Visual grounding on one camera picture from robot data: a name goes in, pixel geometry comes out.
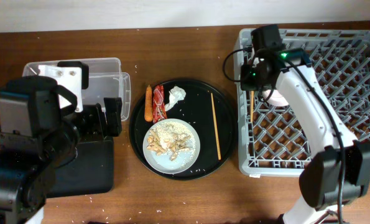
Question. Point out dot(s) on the black rectangular tray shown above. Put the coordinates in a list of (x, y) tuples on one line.
[(89, 171)]

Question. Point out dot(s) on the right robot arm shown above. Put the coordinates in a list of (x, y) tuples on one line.
[(339, 171)]

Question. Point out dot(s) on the wooden chopstick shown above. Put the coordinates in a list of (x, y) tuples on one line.
[(215, 126), (251, 106)]

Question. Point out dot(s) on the orange carrot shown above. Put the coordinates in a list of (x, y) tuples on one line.
[(148, 110)]

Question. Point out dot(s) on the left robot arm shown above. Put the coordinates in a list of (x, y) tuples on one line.
[(47, 149)]

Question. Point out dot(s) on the grey plate with food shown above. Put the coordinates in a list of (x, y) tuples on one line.
[(171, 146)]

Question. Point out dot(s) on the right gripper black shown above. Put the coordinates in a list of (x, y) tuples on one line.
[(246, 84)]

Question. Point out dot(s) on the white pink bowl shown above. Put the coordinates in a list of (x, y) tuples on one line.
[(273, 97)]

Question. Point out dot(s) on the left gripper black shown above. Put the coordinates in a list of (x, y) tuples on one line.
[(97, 124)]

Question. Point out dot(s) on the grey dishwasher rack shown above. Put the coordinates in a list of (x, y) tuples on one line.
[(274, 144)]

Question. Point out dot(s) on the clear plastic bin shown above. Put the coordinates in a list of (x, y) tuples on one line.
[(106, 80)]

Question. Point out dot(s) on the crumpled white tissue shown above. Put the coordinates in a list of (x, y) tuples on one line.
[(176, 94)]

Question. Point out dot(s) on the red snack wrapper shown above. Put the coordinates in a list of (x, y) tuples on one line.
[(158, 104)]

